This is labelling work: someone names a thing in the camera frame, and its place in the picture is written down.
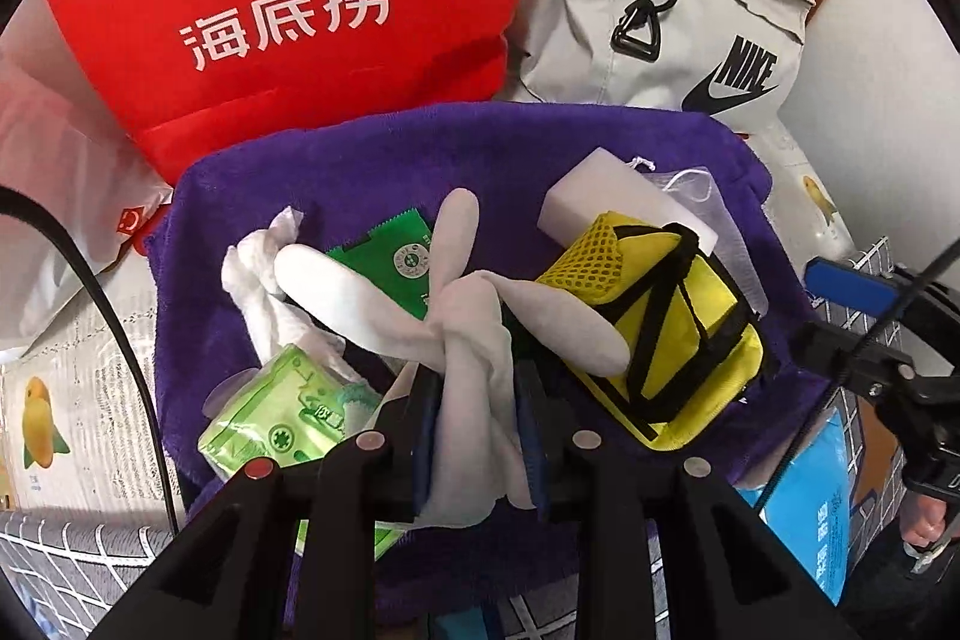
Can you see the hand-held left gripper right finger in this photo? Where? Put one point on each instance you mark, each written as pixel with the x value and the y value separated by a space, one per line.
pixel 534 441

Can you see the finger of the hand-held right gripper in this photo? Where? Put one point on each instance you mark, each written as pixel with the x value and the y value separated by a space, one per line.
pixel 832 344
pixel 847 281

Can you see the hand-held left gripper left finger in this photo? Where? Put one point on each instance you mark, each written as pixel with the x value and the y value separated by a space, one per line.
pixel 424 441

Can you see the white glove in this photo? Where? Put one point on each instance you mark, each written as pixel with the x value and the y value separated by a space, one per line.
pixel 465 385

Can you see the green wet wipe pack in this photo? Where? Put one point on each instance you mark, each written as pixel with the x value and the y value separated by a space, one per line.
pixel 262 415

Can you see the green sachet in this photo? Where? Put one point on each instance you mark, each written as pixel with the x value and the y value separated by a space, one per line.
pixel 382 250

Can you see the white tissue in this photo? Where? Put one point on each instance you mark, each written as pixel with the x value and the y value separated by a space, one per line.
pixel 255 265

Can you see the white sponge block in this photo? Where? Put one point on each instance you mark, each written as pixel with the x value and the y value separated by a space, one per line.
pixel 592 190

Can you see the person's right hand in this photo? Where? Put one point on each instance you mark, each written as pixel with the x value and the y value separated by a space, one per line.
pixel 930 524

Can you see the blue tissue pack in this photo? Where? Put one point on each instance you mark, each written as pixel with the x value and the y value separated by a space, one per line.
pixel 810 497

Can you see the purple towel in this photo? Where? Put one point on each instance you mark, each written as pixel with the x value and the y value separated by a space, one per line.
pixel 337 175

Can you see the grey checked star blanket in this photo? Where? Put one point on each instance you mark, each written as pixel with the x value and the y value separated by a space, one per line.
pixel 60 572

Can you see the white plastic shopping bag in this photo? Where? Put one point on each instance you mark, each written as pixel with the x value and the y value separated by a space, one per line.
pixel 45 197

